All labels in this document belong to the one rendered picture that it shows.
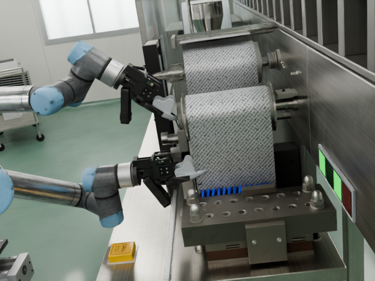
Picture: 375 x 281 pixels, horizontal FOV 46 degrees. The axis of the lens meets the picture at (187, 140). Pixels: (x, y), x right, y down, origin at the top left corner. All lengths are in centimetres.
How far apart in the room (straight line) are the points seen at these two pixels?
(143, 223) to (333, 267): 62
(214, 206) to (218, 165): 13
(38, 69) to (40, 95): 608
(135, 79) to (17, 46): 610
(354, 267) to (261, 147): 64
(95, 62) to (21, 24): 600
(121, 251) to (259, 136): 52
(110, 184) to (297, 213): 54
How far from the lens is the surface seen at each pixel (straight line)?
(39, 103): 124
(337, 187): 98
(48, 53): 721
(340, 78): 89
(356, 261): 172
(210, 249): 122
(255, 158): 131
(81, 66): 131
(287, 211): 120
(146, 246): 137
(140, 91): 129
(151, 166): 130
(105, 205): 135
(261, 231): 116
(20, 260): 175
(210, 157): 129
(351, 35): 88
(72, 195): 142
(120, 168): 131
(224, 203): 126
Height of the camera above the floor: 163
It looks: 20 degrees down
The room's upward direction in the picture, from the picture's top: 8 degrees counter-clockwise
